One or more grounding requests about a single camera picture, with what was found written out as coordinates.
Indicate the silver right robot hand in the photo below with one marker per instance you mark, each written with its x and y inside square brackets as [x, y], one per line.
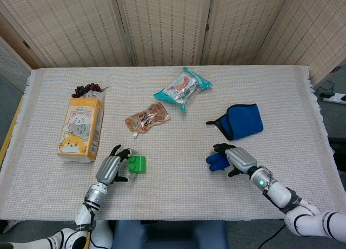
[240, 159]

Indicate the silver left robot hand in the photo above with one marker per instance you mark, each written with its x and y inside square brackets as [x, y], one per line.
[108, 169]

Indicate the green and blue toy block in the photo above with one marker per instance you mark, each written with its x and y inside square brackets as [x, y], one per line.
[138, 164]

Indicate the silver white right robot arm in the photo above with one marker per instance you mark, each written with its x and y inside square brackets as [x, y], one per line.
[278, 195]

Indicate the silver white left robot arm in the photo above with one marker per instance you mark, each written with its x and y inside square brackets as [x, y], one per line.
[93, 197]

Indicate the blue cloth with black trim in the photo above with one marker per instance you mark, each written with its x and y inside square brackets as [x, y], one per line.
[243, 121]

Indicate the yellow cat tissue pack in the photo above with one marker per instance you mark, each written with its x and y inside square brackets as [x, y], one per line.
[79, 127]

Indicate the brown spouted drink pouch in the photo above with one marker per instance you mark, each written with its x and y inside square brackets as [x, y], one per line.
[147, 119]

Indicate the white woven tablecloth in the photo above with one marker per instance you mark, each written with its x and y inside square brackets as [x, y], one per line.
[178, 195]

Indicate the dark red grape bunch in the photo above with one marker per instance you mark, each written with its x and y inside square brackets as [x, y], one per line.
[85, 88]

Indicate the blue padded seat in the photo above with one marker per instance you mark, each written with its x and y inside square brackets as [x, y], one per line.
[167, 235]

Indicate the teal clear snack bag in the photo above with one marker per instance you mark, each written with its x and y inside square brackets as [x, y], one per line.
[183, 88]

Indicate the white power strip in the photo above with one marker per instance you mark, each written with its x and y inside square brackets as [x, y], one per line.
[335, 98]

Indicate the woven folding screen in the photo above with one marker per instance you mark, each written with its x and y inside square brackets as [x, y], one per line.
[167, 24]

